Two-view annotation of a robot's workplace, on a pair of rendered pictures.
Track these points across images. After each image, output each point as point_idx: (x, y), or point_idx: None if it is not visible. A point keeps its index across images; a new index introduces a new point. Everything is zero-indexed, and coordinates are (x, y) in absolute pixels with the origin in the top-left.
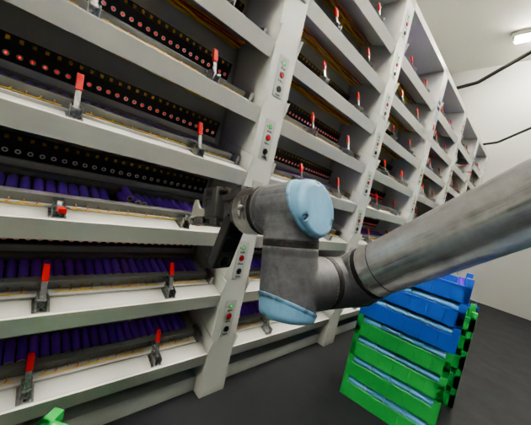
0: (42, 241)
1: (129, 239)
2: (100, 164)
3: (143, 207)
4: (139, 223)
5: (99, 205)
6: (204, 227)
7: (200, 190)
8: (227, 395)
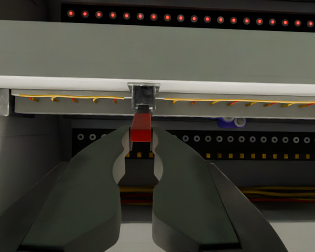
0: None
1: (298, 41)
2: (246, 144)
3: (234, 116)
4: (265, 88)
5: None
6: (70, 85)
7: (81, 135)
8: None
